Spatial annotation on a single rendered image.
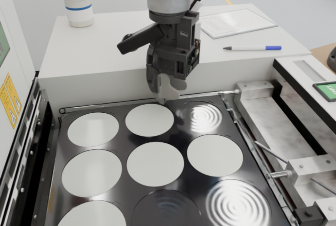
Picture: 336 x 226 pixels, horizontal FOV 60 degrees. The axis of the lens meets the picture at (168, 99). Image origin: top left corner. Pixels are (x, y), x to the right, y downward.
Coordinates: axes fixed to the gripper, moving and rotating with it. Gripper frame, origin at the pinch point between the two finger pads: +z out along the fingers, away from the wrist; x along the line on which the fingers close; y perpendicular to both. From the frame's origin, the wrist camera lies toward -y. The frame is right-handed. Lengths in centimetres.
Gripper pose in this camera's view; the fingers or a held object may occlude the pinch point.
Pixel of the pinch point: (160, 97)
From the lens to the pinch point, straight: 63.7
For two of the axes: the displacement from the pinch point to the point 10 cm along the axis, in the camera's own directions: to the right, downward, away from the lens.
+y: 9.0, 2.7, -3.5
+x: 4.4, -5.4, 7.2
